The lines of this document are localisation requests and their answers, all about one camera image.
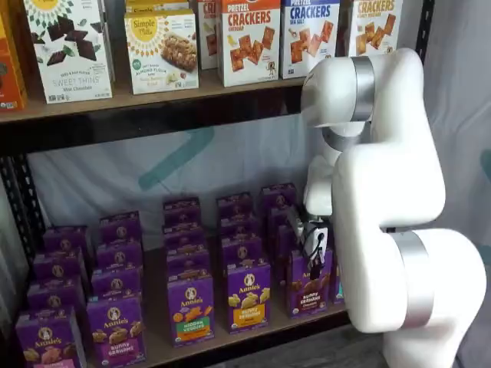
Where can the purple Bunny Grahams box violet label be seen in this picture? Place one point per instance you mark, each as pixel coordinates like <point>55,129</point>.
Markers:
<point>115,333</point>

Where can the purple box teal label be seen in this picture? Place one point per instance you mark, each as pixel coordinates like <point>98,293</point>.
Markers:
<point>338,287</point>

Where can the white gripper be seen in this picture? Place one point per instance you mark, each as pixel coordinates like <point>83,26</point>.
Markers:
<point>315,241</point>

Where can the red pretzel crackers box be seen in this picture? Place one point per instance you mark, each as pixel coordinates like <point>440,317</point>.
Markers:
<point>207,38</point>
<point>249,38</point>

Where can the purple Annie's snack box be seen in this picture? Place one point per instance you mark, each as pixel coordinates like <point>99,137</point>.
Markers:
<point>238,226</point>
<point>278,218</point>
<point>57,266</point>
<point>278,195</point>
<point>284,249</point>
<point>182,211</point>
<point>119,255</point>
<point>188,262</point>
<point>184,237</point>
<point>65,241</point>
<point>53,297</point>
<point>115,281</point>
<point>120,230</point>
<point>234,205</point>
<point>241,249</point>

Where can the purple box pink label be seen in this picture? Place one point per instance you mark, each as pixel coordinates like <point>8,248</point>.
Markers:
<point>46,345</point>

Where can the wooden shelf board holding cracker boxes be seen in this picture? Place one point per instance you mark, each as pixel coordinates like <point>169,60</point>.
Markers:
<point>161,100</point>

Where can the purple box brown label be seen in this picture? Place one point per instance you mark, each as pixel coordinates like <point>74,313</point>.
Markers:
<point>303,295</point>

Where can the Simple Mills almond bar box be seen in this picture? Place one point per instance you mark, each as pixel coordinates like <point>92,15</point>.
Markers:
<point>161,57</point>
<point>153,4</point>

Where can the yellow pretzel crackers box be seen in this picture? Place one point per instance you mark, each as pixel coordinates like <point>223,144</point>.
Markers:
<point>374,27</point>

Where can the wooden shelf board holding purple boxes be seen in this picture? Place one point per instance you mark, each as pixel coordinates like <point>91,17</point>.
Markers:
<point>155,306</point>

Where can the black metal shelf frame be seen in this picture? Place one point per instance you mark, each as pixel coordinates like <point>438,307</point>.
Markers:
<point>153,122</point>

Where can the purple box green label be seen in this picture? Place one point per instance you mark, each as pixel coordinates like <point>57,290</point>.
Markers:
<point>190,310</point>

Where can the blue pretzel crackers box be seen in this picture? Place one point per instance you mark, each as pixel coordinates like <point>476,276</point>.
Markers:
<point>307,38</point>

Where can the orange snack box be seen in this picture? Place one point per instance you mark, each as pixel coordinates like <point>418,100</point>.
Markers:
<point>11,57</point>

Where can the white backdrop cloth teal print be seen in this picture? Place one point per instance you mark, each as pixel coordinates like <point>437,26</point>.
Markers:
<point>115,172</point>
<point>460,115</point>

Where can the purple box orange label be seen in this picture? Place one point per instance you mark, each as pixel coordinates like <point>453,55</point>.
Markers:
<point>249,299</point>

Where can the white Sweet Thins box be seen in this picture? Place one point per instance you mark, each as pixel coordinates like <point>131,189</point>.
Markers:
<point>69,76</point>

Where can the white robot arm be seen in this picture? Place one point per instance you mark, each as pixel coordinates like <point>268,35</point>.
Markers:
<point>383,184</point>

